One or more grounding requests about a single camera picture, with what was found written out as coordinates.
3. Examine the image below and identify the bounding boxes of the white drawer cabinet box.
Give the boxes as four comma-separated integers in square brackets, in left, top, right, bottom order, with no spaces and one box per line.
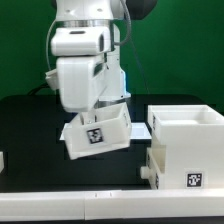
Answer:
[148,105,224,190]

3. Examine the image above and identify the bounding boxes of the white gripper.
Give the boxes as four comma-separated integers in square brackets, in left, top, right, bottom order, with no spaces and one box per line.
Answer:
[56,54,106,124]

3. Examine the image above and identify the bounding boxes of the white block at left edge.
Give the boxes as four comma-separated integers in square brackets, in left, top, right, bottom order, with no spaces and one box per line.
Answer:
[0,152,4,173]

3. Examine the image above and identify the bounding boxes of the white front border rail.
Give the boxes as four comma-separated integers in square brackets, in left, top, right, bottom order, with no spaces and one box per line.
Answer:
[0,189,224,221]

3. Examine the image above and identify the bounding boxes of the white sheet with markers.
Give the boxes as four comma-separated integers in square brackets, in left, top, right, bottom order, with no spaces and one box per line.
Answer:
[60,122,151,143]

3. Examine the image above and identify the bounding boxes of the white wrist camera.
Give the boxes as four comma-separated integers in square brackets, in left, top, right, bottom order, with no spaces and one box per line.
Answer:
[51,26,111,56]

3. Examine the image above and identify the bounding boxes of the grey cable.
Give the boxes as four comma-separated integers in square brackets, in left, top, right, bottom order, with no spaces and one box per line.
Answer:
[45,19,59,73]

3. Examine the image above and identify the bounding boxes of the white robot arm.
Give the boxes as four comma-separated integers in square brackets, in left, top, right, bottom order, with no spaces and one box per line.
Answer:
[46,0,158,124]

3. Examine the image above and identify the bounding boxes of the black cables on table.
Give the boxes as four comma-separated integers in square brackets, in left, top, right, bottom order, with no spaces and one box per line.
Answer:
[28,83,54,96]

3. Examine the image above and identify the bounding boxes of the small white drawer with knob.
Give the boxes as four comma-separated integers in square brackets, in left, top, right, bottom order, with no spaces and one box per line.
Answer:
[62,103,132,160]

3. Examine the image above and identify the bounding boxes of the large white drawer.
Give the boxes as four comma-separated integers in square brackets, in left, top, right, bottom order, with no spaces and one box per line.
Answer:
[140,147,166,190]

